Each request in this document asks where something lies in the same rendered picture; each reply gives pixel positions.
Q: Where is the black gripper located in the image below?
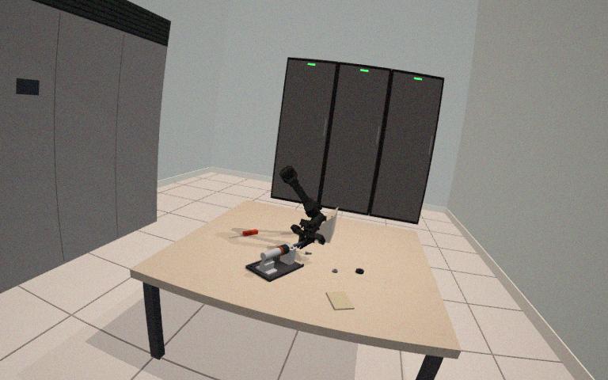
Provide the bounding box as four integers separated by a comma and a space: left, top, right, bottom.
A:
291, 221, 325, 249

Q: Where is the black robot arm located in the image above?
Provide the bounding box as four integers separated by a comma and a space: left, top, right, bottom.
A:
279, 165, 327, 231

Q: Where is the red-handled screwdriver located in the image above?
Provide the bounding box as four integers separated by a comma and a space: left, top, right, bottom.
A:
239, 229, 258, 237

